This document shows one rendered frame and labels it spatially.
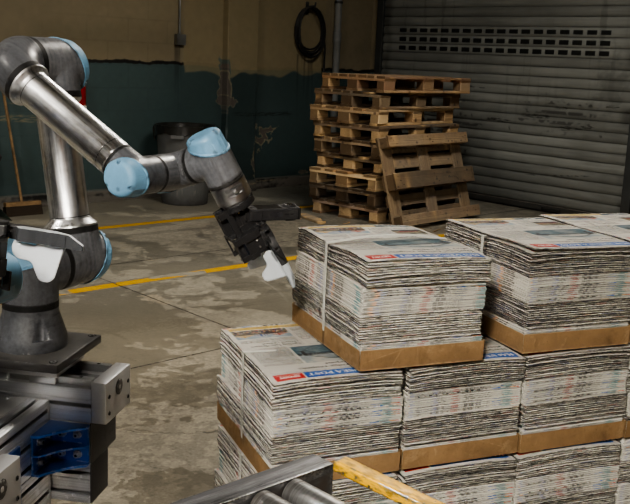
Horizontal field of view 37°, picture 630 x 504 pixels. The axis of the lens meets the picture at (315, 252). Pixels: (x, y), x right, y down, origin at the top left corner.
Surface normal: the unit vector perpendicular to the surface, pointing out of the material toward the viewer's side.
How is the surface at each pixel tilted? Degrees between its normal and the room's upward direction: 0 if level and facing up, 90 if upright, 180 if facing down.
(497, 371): 90
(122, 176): 90
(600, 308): 90
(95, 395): 90
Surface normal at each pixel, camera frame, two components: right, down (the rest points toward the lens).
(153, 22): 0.68, 0.18
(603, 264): 0.37, 0.21
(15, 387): -0.18, 0.19
